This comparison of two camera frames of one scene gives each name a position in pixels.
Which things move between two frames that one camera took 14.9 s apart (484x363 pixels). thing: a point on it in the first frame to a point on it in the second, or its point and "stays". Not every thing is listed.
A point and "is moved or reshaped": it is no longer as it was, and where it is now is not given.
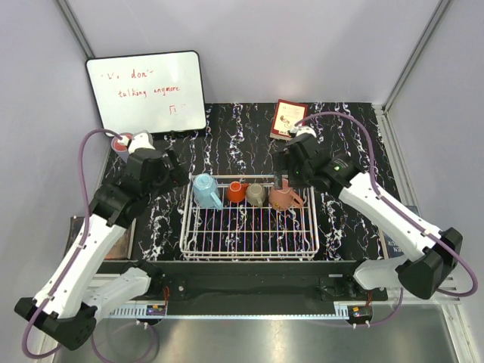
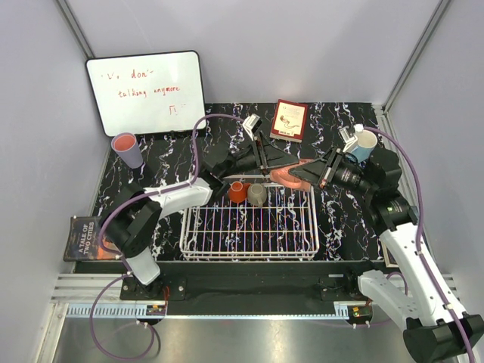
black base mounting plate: (256, 286) stays
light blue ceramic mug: (204, 187) is moved or reshaped
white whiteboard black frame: (154, 92) stays
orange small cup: (236, 191) stays
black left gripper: (176, 177) to (267, 156)
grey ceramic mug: (255, 193) stays
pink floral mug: (284, 197) is moved or reshaped
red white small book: (286, 115) stays
